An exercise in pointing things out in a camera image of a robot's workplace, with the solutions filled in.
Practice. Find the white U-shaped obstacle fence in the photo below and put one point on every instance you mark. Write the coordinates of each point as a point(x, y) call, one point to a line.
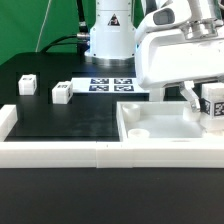
point(131, 154)

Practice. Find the white square tabletop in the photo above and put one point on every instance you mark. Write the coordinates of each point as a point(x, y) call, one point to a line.
point(169, 121)

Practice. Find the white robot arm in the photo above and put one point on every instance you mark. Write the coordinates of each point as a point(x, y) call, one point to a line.
point(112, 38)

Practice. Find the green backdrop curtain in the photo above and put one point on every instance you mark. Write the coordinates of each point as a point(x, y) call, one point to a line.
point(30, 25)

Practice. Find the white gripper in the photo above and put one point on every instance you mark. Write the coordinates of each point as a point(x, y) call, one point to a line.
point(179, 44)

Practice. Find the white sheet with AprilTags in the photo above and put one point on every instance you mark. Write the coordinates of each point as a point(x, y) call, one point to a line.
point(106, 85)

